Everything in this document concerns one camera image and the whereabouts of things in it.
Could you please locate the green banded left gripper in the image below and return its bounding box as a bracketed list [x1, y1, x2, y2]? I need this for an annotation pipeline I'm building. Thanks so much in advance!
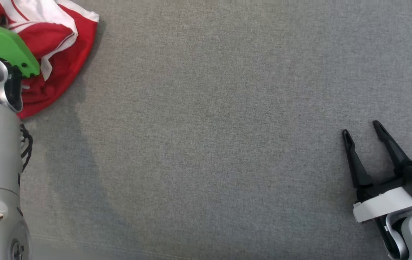
[0, 22, 40, 78]

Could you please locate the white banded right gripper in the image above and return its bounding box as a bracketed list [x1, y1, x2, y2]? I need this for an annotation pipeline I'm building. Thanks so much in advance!
[342, 120, 412, 223]

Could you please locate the red garment with white trim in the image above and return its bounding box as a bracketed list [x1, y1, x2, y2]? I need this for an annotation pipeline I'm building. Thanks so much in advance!
[16, 0, 100, 120]

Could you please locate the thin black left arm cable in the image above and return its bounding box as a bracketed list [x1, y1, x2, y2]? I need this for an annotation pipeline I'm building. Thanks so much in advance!
[19, 123, 34, 174]

